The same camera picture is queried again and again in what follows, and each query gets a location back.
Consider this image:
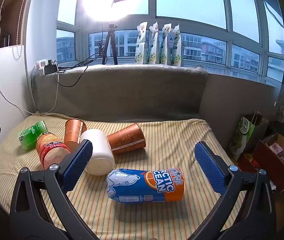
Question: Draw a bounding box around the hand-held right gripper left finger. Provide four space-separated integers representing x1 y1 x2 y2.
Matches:
9 139 100 240

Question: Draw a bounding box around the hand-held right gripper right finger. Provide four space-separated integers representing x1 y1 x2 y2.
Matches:
189 141 277 240

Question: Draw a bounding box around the white cup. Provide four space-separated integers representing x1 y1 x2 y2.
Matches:
79 129 115 175

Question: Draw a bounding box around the brown paper cup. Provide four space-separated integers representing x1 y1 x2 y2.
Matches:
64 118 87 152
106 122 147 155

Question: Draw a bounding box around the red label drink bottle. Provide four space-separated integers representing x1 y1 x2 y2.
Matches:
35 131 72 170

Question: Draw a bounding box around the green drink bottle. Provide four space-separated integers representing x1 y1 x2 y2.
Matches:
18 120 49 151

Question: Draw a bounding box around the striped yellow mattress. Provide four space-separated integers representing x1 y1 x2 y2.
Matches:
0 112 247 240

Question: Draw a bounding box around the green paper bag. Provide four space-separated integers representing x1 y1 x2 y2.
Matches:
229 112 270 162

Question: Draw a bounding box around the white panel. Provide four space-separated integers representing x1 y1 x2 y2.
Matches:
0 44 38 155

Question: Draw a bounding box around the brown cardboard box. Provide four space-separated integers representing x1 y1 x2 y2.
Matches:
252 133 284 193

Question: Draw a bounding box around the white power strip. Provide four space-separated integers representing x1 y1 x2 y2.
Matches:
34 59 57 77

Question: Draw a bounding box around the black charger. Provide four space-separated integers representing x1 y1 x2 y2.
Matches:
44 64 59 75

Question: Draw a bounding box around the grey blanket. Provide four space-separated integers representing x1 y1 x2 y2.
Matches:
31 64 209 121

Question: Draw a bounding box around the white green refill pouch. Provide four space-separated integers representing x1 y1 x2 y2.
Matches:
134 22 148 64
171 24 184 67
159 23 172 65
147 22 160 65

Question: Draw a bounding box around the black tripod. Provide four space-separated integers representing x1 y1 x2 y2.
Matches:
101 23 119 66

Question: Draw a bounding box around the black cable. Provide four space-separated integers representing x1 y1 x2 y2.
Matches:
54 40 107 88

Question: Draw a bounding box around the white bead chain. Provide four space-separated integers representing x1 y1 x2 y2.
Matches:
12 0 30 60

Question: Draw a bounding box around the ring light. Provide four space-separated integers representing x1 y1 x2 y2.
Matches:
81 0 142 23

